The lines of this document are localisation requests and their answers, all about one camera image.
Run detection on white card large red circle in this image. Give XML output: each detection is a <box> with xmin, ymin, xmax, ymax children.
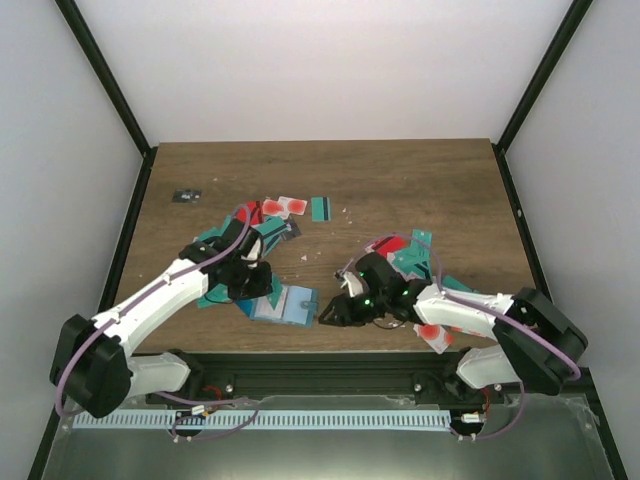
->
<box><xmin>413</xmin><ymin>324</ymin><xmax>454</xmax><ymax>354</ymax></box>

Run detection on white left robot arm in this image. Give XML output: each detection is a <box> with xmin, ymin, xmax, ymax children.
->
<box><xmin>50</xmin><ymin>218</ymin><xmax>272</xmax><ymax>418</ymax></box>

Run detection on light blue card holder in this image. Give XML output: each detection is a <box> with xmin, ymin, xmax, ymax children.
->
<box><xmin>249</xmin><ymin>285</ymin><xmax>318</xmax><ymax>328</ymax></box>

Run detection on black frame post left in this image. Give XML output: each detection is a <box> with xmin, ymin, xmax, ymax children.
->
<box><xmin>54</xmin><ymin>0</ymin><xmax>151</xmax><ymax>157</ymax></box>

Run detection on white card red circles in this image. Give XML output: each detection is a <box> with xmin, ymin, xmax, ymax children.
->
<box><xmin>262</xmin><ymin>196</ymin><xmax>307</xmax><ymax>219</ymax></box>

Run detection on black frame post right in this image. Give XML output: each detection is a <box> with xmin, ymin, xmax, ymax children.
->
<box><xmin>493</xmin><ymin>0</ymin><xmax>593</xmax><ymax>154</ymax></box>

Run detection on teal VIP card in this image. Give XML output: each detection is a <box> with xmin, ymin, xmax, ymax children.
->
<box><xmin>266</xmin><ymin>289</ymin><xmax>287</xmax><ymax>311</ymax></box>

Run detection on teal card with black stripe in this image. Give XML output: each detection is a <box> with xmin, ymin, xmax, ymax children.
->
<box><xmin>311</xmin><ymin>196</ymin><xmax>331</xmax><ymax>222</ymax></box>

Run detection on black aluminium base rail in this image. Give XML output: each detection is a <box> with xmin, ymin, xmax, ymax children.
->
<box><xmin>177</xmin><ymin>352</ymin><xmax>483</xmax><ymax>408</ymax></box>

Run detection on small black card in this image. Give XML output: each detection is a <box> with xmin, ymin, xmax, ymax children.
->
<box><xmin>172</xmin><ymin>189</ymin><xmax>202</xmax><ymax>204</ymax></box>

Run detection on black frame post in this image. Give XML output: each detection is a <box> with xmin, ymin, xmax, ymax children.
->
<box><xmin>493</xmin><ymin>0</ymin><xmax>593</xmax><ymax>154</ymax></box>
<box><xmin>54</xmin><ymin>0</ymin><xmax>151</xmax><ymax>157</ymax></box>

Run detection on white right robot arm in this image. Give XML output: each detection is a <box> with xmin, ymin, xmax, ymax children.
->
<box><xmin>319</xmin><ymin>252</ymin><xmax>588</xmax><ymax>403</ymax></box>

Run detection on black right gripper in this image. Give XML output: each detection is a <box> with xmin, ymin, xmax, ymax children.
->
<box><xmin>318</xmin><ymin>290</ymin><xmax>388</xmax><ymax>328</ymax></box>

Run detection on light blue slotted cable duct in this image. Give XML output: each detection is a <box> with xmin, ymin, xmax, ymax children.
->
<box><xmin>73</xmin><ymin>409</ymin><xmax>451</xmax><ymax>432</ymax></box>

